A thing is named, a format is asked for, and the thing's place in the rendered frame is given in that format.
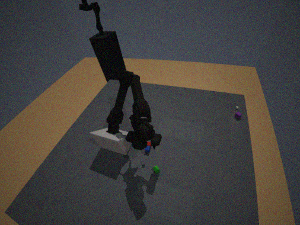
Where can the blue block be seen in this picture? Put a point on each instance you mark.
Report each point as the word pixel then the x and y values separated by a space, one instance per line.
pixel 147 149

